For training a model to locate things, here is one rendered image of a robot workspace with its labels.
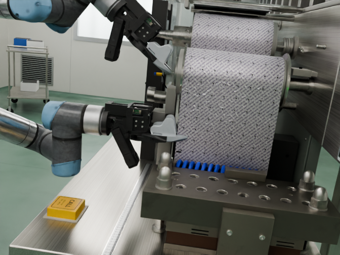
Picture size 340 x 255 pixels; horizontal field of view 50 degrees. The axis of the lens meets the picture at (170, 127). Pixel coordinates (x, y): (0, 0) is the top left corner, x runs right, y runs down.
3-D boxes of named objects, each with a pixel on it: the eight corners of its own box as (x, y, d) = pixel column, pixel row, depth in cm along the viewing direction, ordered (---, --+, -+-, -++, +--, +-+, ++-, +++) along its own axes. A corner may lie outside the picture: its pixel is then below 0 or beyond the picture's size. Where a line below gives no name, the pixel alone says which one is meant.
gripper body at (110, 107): (151, 110, 86) (101, 104, 87) (147, 144, 88) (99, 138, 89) (155, 104, 93) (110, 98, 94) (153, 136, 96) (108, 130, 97)
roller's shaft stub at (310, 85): (280, 90, 94) (283, 73, 93) (307, 93, 93) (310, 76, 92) (283, 93, 89) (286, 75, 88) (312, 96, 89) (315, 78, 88)
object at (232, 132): (173, 163, 93) (181, 92, 88) (266, 175, 91) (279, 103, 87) (173, 163, 93) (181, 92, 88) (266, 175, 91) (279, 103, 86)
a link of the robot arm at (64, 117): (52, 127, 98) (52, 96, 96) (92, 132, 97) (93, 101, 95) (39, 135, 91) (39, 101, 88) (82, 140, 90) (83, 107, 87)
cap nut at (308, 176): (296, 184, 86) (299, 166, 84) (311, 186, 85) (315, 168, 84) (299, 190, 82) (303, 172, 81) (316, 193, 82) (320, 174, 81)
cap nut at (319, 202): (306, 202, 76) (310, 182, 75) (324, 204, 76) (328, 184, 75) (311, 210, 73) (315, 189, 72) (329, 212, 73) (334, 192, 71)
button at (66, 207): (58, 203, 92) (58, 195, 91) (85, 207, 91) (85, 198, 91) (46, 217, 85) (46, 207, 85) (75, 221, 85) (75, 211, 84)
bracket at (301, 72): (288, 73, 93) (289, 65, 92) (310, 75, 92) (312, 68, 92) (292, 75, 88) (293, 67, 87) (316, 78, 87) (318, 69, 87)
